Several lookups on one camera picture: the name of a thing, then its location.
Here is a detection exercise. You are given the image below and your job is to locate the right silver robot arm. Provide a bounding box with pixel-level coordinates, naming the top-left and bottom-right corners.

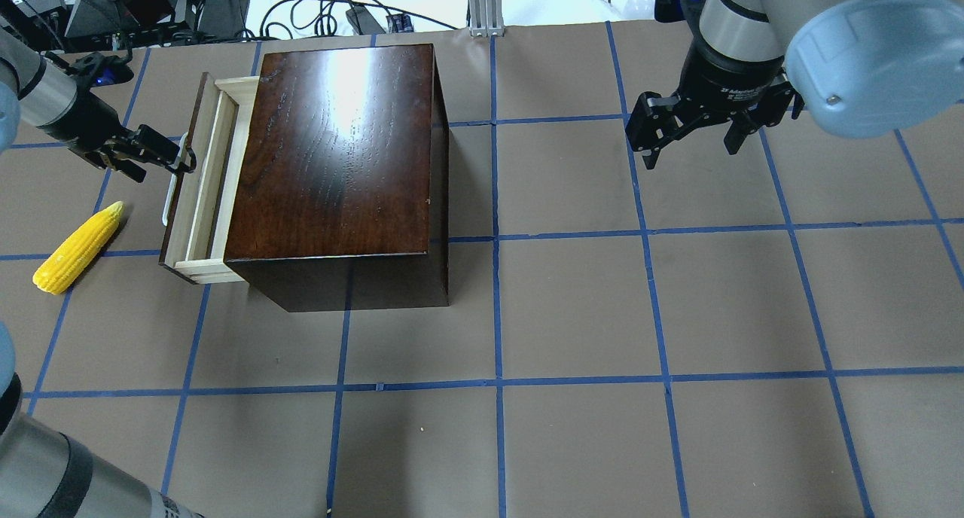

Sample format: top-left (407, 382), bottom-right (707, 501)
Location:
top-left (624, 0), bottom-right (963, 170)

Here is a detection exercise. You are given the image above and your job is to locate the yellow corn cob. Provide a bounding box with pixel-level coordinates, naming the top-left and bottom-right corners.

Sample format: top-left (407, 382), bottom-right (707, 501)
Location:
top-left (32, 201), bottom-right (125, 295)

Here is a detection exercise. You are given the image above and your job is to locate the black power adapter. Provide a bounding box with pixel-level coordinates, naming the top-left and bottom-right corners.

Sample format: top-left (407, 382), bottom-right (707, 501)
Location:
top-left (345, 3), bottom-right (386, 35)

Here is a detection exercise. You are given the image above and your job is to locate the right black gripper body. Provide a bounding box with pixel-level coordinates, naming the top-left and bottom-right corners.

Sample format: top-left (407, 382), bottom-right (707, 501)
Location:
top-left (678, 40), bottom-right (799, 127)

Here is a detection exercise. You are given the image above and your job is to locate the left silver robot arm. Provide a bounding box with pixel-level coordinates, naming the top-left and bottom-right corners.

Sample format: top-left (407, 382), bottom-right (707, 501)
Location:
top-left (1, 33), bottom-right (196, 517)

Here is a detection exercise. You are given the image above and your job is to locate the dark wooden drawer cabinet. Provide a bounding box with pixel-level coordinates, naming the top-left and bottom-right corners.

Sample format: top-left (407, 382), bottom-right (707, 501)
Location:
top-left (224, 42), bottom-right (450, 312)

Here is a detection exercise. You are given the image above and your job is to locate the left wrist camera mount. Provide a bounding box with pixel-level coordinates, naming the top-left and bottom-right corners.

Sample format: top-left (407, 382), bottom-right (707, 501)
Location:
top-left (68, 52), bottom-right (134, 89)

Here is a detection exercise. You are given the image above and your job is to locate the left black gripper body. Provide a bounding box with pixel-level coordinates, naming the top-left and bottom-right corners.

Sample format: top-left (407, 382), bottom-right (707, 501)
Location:
top-left (57, 100), bottom-right (121, 169)

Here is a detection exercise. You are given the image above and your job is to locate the wooden drawer with white handle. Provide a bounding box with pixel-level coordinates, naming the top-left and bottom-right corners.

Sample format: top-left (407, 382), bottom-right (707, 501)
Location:
top-left (159, 72), bottom-right (259, 285)

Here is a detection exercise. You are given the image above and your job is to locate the aluminium frame post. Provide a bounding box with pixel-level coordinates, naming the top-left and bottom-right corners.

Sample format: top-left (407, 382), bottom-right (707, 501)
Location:
top-left (467, 0), bottom-right (504, 38)

